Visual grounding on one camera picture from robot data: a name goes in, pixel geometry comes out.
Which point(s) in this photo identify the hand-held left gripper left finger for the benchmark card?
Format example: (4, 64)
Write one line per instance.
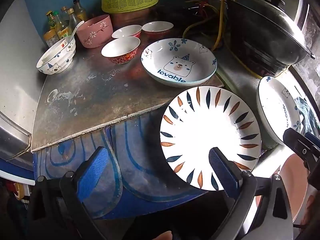
(93, 170)

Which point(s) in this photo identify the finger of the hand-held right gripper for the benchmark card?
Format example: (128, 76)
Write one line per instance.
(297, 145)
(313, 145)

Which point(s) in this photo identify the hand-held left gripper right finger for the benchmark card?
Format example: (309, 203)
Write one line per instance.
(221, 172)

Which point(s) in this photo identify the bear print plate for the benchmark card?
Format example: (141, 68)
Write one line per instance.
(272, 105)
(175, 55)

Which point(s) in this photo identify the leaf pattern plate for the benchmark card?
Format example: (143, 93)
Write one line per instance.
(200, 130)

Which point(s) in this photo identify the red patterned bowl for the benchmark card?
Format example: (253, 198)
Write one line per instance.
(120, 48)
(126, 31)
(157, 27)

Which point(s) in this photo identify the silver refrigerator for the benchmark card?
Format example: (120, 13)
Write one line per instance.
(15, 92)

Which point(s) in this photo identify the black wok with lid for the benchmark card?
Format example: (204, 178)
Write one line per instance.
(275, 27)

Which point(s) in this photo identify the large bear print bowl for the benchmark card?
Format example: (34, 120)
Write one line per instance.
(56, 55)

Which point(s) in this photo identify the yellow lid jar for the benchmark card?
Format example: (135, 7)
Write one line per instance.
(51, 38)

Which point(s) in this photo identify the pink floral bowl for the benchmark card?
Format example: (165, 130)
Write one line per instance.
(93, 31)

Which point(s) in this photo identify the yellow label clear bottle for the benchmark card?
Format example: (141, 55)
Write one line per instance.
(62, 28)

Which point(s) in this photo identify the green label bottle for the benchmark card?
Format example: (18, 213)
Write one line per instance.
(51, 21)

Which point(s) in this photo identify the copper pot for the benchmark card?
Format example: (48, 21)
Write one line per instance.
(130, 17)

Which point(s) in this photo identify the clear glass bottle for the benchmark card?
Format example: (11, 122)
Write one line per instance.
(65, 13)

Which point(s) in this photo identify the dark cap bottle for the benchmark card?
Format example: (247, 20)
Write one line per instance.
(80, 10)

